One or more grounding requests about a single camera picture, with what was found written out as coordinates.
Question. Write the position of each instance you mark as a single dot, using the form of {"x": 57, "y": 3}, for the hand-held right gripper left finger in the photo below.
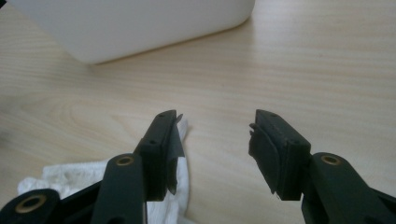
{"x": 155, "y": 161}

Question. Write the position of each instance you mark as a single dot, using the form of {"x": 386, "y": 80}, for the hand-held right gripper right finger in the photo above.
{"x": 289, "y": 161}

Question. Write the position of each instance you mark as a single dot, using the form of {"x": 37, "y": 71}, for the white plastic bin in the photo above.
{"x": 124, "y": 28}

